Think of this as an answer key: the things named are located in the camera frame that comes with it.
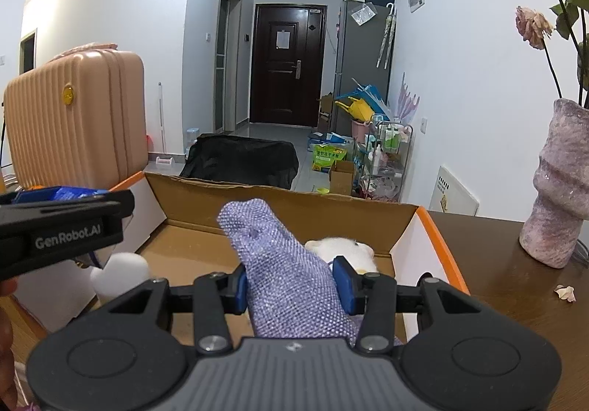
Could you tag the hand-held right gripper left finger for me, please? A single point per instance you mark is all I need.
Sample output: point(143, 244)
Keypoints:
point(240, 291)

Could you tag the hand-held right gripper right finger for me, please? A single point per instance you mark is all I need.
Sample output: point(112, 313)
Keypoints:
point(343, 284)

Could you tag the white and yellow plush toy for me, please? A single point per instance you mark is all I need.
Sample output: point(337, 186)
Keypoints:
point(340, 250)

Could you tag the purple knit cloth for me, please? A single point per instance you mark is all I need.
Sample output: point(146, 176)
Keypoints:
point(285, 282)

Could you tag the white smooth soft ball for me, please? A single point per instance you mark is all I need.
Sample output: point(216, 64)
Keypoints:
point(122, 270)

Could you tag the orange cardboard box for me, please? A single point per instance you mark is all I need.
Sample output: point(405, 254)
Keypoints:
point(276, 204)

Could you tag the blue soft tissue pack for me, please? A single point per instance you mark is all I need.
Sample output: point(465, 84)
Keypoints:
point(69, 193)

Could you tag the person's left hand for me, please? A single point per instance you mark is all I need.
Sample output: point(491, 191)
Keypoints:
point(6, 328)

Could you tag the pink ribbed suitcase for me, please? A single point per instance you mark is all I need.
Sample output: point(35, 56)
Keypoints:
point(69, 135)

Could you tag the small open cardboard box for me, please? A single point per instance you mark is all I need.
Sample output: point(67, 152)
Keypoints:
point(343, 178)

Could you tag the green and yellow bag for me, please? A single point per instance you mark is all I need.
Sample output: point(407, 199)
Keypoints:
point(329, 158)

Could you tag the black fabric bag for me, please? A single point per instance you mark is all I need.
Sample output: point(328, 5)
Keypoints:
point(239, 160)

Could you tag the metal trolley rack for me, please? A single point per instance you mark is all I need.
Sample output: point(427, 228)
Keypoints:
point(386, 153)

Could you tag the white leaning board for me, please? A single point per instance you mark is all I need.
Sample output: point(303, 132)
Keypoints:
point(455, 192)

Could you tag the pink bucket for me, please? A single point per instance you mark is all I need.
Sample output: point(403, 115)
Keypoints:
point(361, 129)

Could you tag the clear water bottle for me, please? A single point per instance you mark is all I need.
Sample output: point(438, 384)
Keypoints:
point(192, 142)

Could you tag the tall brown cardboard box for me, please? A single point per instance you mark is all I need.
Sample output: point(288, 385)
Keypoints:
point(326, 112)

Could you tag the yellow plastic stool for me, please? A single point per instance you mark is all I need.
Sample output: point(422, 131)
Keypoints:
point(359, 107)

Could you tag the pink cloth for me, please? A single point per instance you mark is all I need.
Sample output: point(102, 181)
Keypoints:
point(83, 51)

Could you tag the dark brown entrance door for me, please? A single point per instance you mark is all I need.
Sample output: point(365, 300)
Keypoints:
point(276, 93)

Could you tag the grey fridge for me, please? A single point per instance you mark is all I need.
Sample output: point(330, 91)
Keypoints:
point(354, 70)

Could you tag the fallen rose petal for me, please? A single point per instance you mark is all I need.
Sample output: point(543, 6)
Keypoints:
point(565, 293)

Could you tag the grey side door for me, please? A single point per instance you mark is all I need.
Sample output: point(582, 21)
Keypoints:
point(225, 61)

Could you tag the pink textured vase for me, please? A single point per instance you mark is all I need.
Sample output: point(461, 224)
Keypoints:
point(557, 190)

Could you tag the white folded umbrella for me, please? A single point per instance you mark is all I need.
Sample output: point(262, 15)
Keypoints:
point(386, 38)

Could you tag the white paper notice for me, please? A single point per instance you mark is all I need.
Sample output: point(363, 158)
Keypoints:
point(283, 39)

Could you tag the clear plastic bag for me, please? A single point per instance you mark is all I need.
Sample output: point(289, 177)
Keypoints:
point(363, 13)

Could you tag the dried pink rose bouquet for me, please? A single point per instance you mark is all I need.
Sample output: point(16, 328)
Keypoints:
point(534, 27)

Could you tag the white wall socket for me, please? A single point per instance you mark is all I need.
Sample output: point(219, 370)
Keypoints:
point(424, 125)

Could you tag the purple wall decoration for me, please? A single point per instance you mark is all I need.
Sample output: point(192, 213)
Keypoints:
point(407, 100)

